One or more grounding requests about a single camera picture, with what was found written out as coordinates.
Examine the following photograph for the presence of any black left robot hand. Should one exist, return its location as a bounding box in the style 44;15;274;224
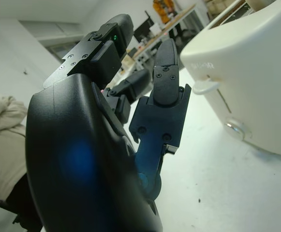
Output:
25;14;192;232

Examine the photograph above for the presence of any cream toaster lever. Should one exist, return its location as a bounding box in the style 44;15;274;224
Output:
192;76;221;95

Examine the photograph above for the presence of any silver toaster dial knob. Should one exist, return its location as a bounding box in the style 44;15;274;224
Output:
224;116;252;139

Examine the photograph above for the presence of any cream two-slot toaster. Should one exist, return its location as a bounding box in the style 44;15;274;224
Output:
180;0;281;155

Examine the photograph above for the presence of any person in beige jacket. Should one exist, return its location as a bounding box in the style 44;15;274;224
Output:
0;93;44;232

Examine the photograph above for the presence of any person in orange top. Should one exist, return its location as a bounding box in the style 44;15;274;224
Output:
152;0;177;24

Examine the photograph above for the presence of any long workbench with clutter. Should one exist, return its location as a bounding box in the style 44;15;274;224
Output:
120;4;208;73

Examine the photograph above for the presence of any grey door with frame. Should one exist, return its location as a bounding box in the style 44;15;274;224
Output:
19;20;81;61

